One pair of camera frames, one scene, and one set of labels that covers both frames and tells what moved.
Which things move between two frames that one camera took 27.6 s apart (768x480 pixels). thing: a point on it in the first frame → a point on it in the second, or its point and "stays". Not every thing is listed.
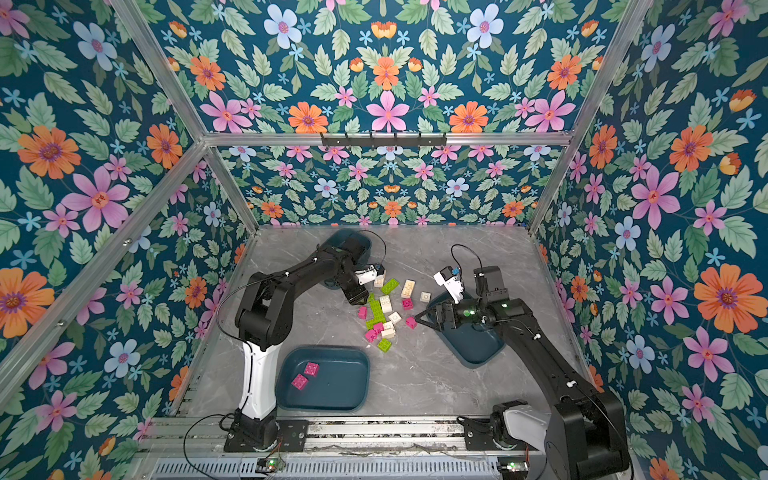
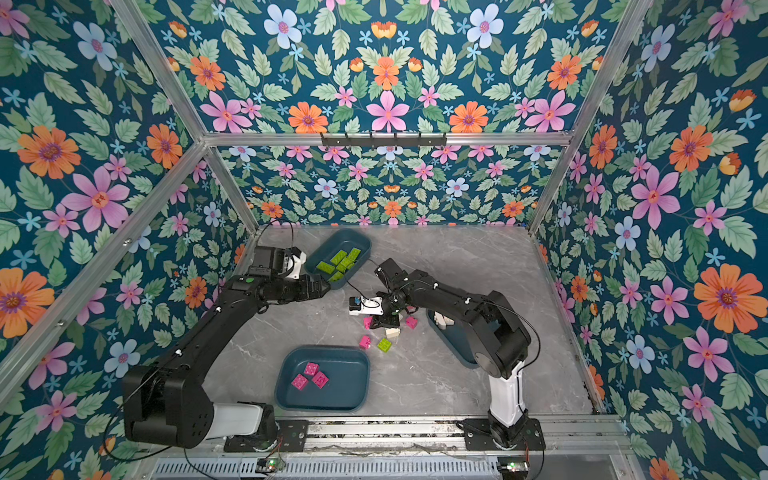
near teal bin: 322,378 stays
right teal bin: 468,344 stays
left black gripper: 357,296 → 306,291
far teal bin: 356,242 stays
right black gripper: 449,309 → 382,321
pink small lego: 311,369 → 320,379
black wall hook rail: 383,139 stays
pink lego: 300,381 stays
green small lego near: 384,345 stays
